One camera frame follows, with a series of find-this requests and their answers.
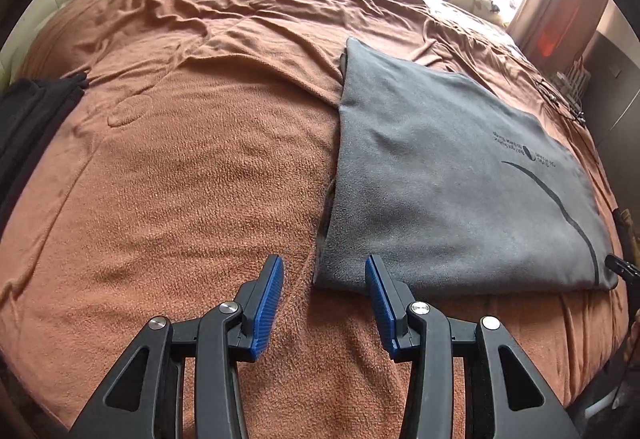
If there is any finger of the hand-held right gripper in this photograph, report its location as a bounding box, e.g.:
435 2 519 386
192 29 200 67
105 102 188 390
605 255 640 282

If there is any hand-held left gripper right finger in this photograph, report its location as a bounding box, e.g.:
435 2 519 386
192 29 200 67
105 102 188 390
364 254 583 439

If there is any black cable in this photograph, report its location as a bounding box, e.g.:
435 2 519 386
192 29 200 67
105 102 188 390
530 69 601 164

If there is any grey t-shirt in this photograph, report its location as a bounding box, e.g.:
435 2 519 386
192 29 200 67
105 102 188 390
312 36 618 295

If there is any black cloth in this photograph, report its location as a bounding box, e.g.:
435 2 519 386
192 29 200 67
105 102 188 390
0 71 91 230

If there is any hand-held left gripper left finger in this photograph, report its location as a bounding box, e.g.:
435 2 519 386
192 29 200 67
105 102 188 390
67 254 286 439

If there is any brown blanket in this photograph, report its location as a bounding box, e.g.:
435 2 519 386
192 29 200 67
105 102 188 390
0 0 631 439

